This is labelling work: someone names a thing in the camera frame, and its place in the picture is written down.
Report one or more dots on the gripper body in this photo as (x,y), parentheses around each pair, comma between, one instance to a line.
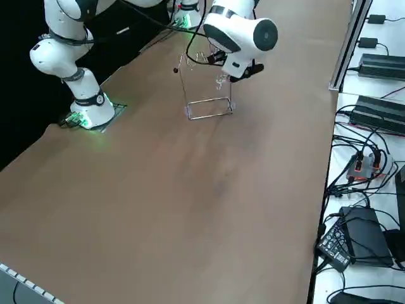
(254,68)

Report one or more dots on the clear glass goblet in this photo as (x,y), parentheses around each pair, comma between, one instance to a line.
(220,81)

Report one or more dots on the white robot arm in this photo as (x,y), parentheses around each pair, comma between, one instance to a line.
(237,31)
(186,9)

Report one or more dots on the clear tape patch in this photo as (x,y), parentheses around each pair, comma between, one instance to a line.
(234,106)
(186,111)

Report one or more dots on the small black power adapter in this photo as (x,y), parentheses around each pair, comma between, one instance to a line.
(368,42)
(376,18)

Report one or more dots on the ribbed black power brick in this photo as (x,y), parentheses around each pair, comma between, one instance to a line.
(379,114)
(383,66)

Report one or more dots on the grey orange usb hub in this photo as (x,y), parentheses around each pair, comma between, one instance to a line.
(364,168)

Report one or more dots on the black box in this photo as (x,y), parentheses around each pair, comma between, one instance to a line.
(401,196)

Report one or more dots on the labelled black power adapter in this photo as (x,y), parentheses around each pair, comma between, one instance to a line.
(333,247)

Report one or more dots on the large black power adapter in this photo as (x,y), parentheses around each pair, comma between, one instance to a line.
(367,234)

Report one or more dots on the aluminium post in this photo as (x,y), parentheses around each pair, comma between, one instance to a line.
(348,47)

